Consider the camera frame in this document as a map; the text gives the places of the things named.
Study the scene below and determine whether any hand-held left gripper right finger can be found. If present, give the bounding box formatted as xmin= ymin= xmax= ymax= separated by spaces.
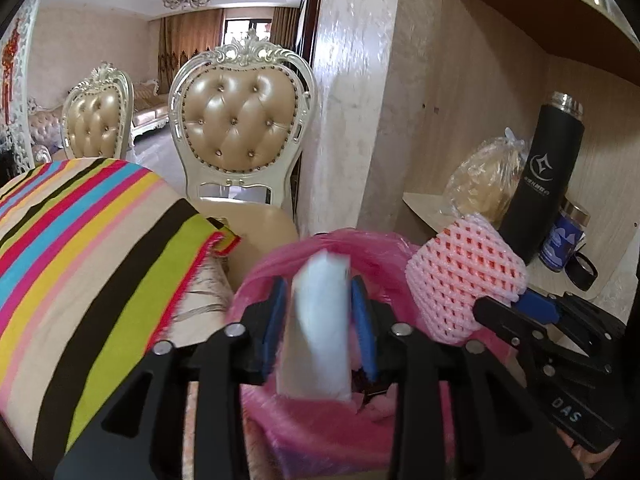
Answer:
xmin=350 ymin=277 xmax=586 ymax=480

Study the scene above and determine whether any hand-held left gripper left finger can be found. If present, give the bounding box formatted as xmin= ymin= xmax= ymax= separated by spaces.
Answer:
xmin=52 ymin=277 xmax=291 ymax=480

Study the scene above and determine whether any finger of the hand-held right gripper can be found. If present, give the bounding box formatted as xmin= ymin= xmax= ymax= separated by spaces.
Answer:
xmin=472 ymin=296 xmax=551 ymax=366
xmin=514 ymin=289 xmax=627 ymax=347

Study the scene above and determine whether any white foam block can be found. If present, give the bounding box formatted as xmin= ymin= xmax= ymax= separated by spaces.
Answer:
xmin=277 ymin=252 xmax=356 ymax=403

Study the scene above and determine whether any pink foam fruit net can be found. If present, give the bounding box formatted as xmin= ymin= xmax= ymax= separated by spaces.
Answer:
xmin=404 ymin=212 xmax=528 ymax=346

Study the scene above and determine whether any pink bin liner bag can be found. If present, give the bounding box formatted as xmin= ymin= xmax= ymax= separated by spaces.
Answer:
xmin=227 ymin=227 xmax=531 ymax=480

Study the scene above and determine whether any black tape roll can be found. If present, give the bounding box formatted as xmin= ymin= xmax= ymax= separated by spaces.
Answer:
xmin=567 ymin=252 xmax=598 ymax=291

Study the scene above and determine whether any blue jar gold lid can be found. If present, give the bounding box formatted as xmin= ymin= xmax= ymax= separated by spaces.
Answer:
xmin=539 ymin=200 xmax=591 ymax=273

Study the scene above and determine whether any floral beige tablecloth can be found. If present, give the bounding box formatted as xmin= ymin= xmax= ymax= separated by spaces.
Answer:
xmin=150 ymin=250 xmax=251 ymax=351

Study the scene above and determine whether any black thermos bottle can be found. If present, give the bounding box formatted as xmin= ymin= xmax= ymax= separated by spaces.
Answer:
xmin=498 ymin=91 xmax=586 ymax=266

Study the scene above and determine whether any clear bag of bread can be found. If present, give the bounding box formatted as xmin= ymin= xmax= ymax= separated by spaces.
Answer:
xmin=444 ymin=127 xmax=531 ymax=231

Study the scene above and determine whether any striped colourful tablecloth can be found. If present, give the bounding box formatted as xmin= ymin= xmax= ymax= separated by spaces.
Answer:
xmin=0 ymin=157 xmax=241 ymax=466

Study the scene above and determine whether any beige tufted dining chair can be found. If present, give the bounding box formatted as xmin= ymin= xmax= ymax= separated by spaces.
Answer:
xmin=60 ymin=62 xmax=135 ymax=161
xmin=169 ymin=30 xmax=318 ymax=281

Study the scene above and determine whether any wooden corner shelf unit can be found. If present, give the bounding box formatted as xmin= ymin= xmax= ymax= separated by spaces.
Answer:
xmin=385 ymin=0 xmax=640 ymax=336

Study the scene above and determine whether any cream carved sofa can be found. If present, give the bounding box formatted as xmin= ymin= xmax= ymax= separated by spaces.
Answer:
xmin=131 ymin=77 xmax=171 ymax=136

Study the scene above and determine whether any balcony window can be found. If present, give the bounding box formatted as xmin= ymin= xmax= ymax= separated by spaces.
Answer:
xmin=224 ymin=20 xmax=273 ymax=46

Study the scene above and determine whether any patterned brown curtain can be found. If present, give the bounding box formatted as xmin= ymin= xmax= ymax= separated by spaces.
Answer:
xmin=157 ymin=10 xmax=226 ymax=86

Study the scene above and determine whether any tufted cream armchair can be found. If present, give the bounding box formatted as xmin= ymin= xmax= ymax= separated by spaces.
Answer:
xmin=27 ymin=105 xmax=68 ymax=161

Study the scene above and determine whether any white lattice screen panel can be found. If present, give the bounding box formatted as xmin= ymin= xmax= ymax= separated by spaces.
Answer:
xmin=0 ymin=0 xmax=46 ymax=171

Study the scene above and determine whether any red knot ornament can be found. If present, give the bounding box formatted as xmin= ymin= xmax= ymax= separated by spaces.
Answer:
xmin=0 ymin=17 xmax=26 ymax=91

